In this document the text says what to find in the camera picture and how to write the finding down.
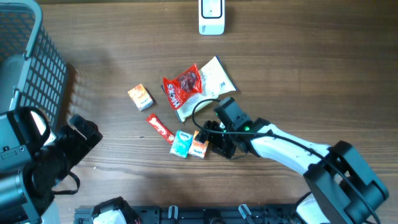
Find white barcode scanner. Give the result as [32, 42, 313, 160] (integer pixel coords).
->
[198, 0, 225, 35]

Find teal small box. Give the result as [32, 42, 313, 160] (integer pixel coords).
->
[170, 130, 193, 158]

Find grey plastic mesh basket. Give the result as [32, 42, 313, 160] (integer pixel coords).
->
[1, 0, 68, 129]

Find black right camera cable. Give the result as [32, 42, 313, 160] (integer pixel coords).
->
[191, 98, 382, 224]

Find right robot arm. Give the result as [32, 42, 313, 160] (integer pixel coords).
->
[195, 97, 389, 223]

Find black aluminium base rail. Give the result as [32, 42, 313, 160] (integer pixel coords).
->
[73, 203, 305, 224]

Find black camera cable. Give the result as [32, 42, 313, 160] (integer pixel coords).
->
[191, 98, 382, 224]
[51, 170, 81, 196]

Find red candy bag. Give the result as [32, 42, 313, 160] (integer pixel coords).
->
[162, 63, 203, 110]

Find black left camera cable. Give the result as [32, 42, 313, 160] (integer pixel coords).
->
[51, 170, 81, 196]

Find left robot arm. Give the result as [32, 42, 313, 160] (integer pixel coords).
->
[1, 106, 103, 223]

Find orange small box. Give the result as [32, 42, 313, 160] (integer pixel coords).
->
[127, 83, 154, 111]
[188, 131, 209, 159]

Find red stick sachet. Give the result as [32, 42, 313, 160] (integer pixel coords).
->
[146, 113, 175, 144]

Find white cream snack bag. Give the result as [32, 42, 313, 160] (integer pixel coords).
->
[175, 55, 238, 123]

